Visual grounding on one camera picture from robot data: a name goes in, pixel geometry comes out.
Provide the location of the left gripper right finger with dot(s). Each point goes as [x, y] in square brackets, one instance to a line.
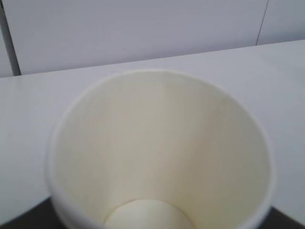
[278, 220]

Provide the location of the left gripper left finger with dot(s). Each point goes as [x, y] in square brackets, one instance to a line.
[42, 216]

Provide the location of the white paper cup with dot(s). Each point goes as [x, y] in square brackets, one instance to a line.
[157, 149]

